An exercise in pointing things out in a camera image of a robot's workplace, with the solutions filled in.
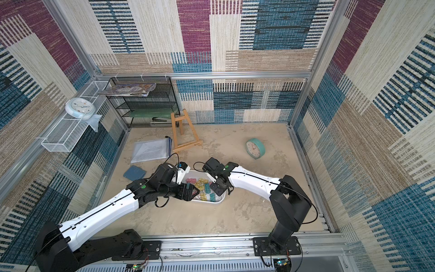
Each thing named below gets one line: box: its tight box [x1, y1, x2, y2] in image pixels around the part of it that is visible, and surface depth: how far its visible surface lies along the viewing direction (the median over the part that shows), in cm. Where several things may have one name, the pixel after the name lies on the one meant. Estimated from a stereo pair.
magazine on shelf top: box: [97, 82, 157, 97], surface depth 88 cm
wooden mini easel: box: [171, 108, 204, 153], surface depth 104 cm
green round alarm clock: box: [245, 137, 266, 160], surface depth 101 cm
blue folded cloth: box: [122, 164, 147, 182], surface depth 98 cm
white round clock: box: [64, 97, 96, 120], surface depth 76 cm
